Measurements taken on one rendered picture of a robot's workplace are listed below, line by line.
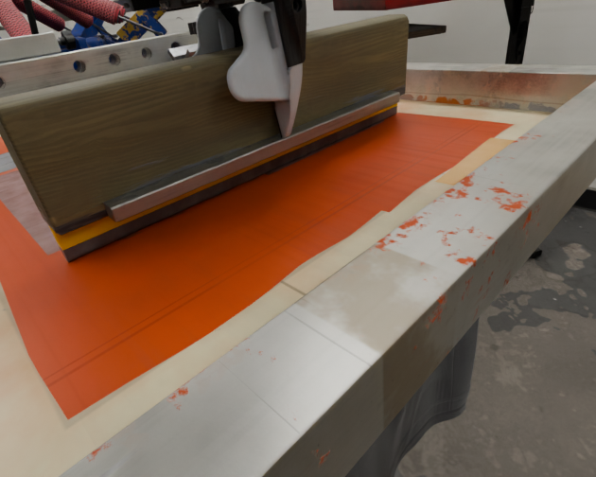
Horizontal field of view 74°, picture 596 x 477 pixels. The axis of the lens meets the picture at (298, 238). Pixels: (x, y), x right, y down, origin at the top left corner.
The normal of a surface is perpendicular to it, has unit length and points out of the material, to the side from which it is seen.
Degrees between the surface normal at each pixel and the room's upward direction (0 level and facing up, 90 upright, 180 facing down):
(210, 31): 97
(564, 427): 0
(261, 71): 83
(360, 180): 0
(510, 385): 0
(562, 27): 90
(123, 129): 92
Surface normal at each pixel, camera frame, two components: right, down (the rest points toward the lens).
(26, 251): -0.12, -0.84
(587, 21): -0.71, 0.44
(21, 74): 0.69, 0.30
